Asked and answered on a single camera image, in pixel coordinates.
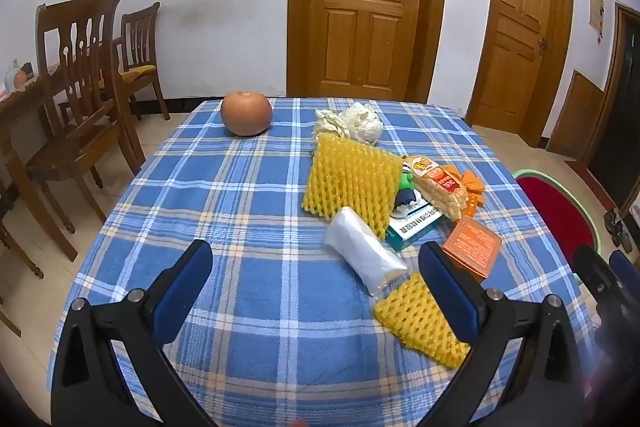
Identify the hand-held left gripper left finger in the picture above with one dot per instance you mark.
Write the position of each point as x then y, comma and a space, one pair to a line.
182, 292

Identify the blue plaid tablecloth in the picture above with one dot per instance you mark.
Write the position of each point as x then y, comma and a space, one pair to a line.
225, 207

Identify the small yellow foam fruit net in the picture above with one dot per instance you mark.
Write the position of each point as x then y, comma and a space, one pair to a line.
420, 317

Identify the teal and white box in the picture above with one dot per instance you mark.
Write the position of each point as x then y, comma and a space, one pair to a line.
410, 229

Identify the low wooden wall panel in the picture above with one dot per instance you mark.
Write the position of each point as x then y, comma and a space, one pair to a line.
577, 117

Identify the red doormat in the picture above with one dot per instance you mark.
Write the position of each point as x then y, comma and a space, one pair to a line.
579, 165

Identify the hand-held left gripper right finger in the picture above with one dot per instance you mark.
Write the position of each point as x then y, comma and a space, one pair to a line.
450, 292

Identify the green and black toy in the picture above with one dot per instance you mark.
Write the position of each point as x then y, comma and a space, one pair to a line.
407, 194

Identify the wooden panel door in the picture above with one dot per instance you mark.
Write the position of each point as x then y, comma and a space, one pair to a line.
367, 2

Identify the orange paper box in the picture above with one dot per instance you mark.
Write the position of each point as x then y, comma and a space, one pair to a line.
472, 247

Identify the orange crinkled wrapper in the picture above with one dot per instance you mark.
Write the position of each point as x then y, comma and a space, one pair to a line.
475, 189

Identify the wooden chair with cushion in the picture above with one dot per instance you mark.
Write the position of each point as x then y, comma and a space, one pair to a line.
140, 42

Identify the small ornaments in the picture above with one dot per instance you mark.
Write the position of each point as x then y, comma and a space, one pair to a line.
17, 77

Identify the red basin with green rim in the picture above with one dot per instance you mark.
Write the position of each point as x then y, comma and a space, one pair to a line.
550, 207

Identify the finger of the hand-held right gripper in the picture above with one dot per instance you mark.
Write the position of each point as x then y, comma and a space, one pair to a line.
627, 269
597, 277

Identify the yellow seat cushion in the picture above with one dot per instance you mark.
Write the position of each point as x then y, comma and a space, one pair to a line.
139, 73

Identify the black door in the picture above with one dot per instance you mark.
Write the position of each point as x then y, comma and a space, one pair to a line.
622, 117

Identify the yellow snack packet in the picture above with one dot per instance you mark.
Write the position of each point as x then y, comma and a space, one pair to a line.
440, 187

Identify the tall wooden chair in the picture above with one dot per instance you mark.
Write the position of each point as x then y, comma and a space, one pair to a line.
75, 147

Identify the white plastic bag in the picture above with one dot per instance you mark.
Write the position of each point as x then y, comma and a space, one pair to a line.
362, 252

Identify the wall electrical box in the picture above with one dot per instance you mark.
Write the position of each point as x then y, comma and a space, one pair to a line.
596, 9

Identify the large yellow foam fruit net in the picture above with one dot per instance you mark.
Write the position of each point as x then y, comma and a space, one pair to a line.
350, 177

